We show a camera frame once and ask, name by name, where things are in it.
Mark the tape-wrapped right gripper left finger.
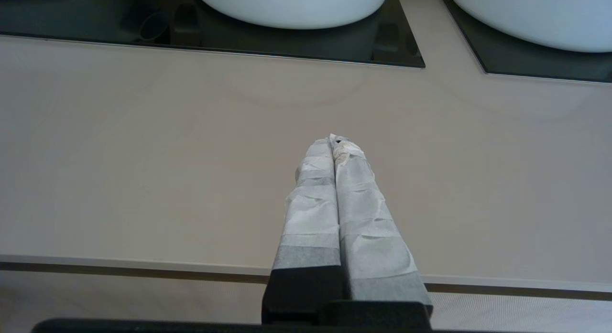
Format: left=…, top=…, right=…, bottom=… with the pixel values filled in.
left=261, top=137, right=346, bottom=324

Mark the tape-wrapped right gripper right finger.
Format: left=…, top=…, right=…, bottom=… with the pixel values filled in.
left=329, top=134, right=434, bottom=308

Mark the white pot with steel interior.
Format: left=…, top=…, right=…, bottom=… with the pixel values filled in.
left=446, top=0, right=612, bottom=54
left=193, top=0, right=389, bottom=30

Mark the narrow black glass cooktop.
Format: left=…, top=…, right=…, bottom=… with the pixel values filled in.
left=436, top=0, right=612, bottom=84

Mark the wide black glass cooktop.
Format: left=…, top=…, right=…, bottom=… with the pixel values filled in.
left=0, top=0, right=426, bottom=69

